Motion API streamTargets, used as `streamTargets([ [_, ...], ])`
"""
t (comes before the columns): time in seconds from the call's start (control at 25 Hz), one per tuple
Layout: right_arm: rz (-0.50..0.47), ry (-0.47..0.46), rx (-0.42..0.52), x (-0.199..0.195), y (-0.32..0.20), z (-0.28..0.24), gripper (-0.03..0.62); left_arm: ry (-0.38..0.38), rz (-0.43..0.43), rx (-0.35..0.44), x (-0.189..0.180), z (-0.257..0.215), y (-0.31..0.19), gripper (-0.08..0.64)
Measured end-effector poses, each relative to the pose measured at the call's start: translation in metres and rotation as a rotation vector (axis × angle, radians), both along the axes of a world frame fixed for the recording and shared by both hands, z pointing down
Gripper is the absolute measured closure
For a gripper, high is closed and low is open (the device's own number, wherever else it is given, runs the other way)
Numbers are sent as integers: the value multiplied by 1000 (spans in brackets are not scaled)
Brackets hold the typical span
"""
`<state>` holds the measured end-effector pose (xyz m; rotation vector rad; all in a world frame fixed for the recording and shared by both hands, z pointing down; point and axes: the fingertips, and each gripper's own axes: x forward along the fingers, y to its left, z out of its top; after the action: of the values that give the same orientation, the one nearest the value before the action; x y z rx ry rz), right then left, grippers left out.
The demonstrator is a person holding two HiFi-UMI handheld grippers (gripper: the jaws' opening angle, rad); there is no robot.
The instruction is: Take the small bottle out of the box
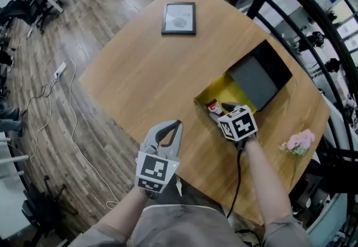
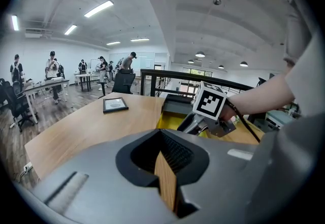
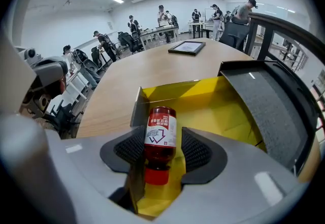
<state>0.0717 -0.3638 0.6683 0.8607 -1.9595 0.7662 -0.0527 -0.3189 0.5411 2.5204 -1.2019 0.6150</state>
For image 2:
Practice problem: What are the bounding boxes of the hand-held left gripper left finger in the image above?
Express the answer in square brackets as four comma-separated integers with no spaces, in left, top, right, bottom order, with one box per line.
[32,129,179,224]

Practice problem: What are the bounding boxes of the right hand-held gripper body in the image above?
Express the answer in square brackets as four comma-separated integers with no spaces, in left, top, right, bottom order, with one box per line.
[192,81,237,138]

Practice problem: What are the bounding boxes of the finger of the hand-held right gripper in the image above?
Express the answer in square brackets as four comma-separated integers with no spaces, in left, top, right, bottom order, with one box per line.
[177,113,198,134]

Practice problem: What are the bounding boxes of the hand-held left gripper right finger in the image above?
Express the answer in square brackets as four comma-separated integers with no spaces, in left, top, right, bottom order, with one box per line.
[160,129,260,224]

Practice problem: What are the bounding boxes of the yellow bin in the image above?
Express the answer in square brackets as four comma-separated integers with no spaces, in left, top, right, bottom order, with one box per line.
[155,93,213,139]

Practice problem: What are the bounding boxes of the person's right forearm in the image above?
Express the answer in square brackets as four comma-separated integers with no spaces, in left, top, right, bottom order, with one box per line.
[219,72,297,122]

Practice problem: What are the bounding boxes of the large window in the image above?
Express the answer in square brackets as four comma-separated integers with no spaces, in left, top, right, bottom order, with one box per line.
[182,67,213,78]

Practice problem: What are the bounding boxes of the black metal railing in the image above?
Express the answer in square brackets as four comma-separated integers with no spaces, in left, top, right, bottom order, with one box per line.
[140,68,254,98]

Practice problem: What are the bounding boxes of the black office chair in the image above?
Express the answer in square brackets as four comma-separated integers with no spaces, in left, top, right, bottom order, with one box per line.
[0,77,39,133]
[111,68,137,95]

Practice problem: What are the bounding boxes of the person's grey shirt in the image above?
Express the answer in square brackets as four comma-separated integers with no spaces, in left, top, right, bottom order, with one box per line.
[281,32,325,118]

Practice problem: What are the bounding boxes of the white table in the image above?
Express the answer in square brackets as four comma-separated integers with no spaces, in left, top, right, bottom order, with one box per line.
[73,72,92,92]
[23,77,71,125]

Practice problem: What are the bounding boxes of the ceiling tube lights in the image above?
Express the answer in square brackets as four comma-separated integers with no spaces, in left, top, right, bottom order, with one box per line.
[11,0,150,46]

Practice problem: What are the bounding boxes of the ceiling air conditioner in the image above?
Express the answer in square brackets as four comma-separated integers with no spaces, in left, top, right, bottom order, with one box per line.
[24,28,43,39]

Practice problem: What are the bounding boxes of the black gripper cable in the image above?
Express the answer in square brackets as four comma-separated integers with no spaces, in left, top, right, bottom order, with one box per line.
[225,100,262,144]

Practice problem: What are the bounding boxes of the black picture frame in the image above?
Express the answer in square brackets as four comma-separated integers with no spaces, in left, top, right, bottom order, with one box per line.
[102,97,129,114]

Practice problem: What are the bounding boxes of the wall whiteboard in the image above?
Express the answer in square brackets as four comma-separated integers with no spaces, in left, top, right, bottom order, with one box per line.
[109,52,156,70]

